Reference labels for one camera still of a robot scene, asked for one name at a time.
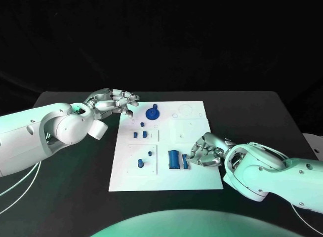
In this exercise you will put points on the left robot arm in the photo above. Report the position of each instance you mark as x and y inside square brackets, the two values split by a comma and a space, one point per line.
[21, 140]

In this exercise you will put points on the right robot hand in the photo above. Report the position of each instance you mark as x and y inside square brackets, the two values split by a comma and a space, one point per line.
[207, 150]

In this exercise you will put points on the white task board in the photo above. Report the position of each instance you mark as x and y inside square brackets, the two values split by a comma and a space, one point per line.
[165, 148]

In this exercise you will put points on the blue gear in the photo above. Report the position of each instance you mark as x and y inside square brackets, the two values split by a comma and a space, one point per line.
[151, 113]

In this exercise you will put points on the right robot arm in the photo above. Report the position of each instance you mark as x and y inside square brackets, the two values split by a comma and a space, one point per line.
[278, 175]

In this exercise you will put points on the large blue cylinder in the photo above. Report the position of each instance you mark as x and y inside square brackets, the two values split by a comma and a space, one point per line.
[173, 159]

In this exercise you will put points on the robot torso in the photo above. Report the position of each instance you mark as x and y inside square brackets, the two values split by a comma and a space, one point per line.
[199, 225]

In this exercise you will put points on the thin blue cylinder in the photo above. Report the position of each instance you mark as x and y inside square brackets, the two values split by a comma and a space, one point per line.
[184, 162]

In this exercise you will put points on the blue plug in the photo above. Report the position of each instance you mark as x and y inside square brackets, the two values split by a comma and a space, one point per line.
[134, 135]
[144, 134]

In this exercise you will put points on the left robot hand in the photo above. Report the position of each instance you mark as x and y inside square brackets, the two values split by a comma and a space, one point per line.
[108, 104]

